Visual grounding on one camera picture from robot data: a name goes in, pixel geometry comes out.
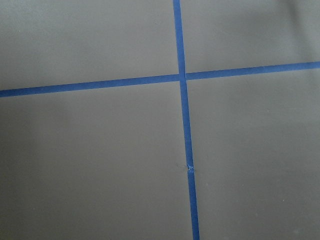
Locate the blue tape strip lengthwise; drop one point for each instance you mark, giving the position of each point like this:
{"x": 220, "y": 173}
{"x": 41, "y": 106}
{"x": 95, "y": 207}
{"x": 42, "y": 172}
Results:
{"x": 186, "y": 119}

